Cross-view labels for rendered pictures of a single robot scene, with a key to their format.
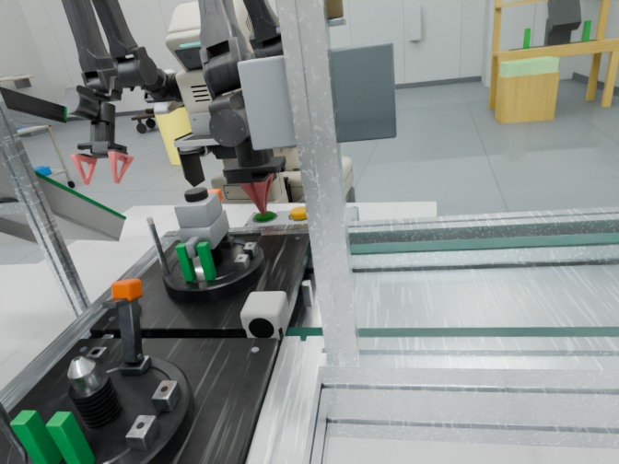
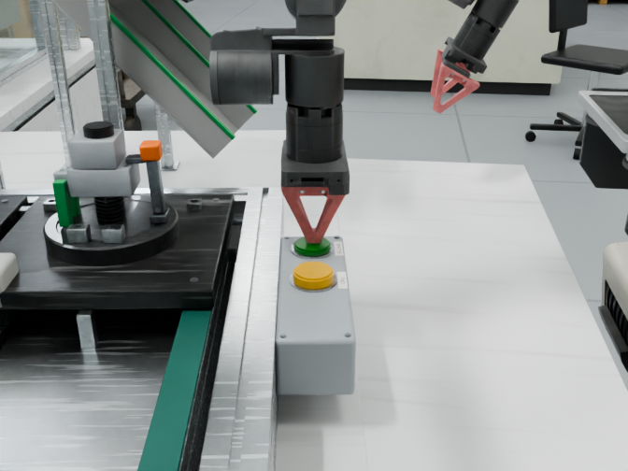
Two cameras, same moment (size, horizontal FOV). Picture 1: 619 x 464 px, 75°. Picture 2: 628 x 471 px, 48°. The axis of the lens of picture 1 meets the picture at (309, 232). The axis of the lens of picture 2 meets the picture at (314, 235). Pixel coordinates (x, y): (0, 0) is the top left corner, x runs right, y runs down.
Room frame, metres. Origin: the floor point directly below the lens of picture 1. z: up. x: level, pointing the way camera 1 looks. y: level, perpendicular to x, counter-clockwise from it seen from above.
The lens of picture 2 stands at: (0.56, -0.59, 1.30)
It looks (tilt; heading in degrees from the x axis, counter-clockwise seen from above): 25 degrees down; 77
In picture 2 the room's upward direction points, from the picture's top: straight up
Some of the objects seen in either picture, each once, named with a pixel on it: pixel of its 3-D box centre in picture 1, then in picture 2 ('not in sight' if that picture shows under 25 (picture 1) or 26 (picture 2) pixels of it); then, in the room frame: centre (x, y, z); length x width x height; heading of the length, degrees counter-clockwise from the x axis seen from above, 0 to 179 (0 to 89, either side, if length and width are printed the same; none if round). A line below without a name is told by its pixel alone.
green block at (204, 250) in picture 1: (206, 261); (63, 203); (0.46, 0.13, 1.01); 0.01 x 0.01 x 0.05; 78
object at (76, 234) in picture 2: (241, 262); (78, 233); (0.47, 0.09, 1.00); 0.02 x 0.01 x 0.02; 168
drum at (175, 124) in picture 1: (178, 133); not in sight; (5.58, 1.57, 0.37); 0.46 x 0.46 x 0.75
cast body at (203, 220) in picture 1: (198, 218); (92, 158); (0.49, 0.14, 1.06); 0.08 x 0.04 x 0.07; 168
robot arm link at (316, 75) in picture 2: not in sight; (307, 76); (0.71, 0.08, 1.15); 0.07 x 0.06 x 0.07; 169
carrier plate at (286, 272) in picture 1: (217, 279); (115, 244); (0.50, 0.14, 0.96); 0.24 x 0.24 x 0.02; 78
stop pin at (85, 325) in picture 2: (307, 295); (87, 330); (0.48, 0.01, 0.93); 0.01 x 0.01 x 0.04; 78
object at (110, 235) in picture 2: (251, 249); (113, 234); (0.51, 0.08, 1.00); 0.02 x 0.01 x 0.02; 168
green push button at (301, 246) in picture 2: (264, 219); (312, 250); (0.71, 0.08, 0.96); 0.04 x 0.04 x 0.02
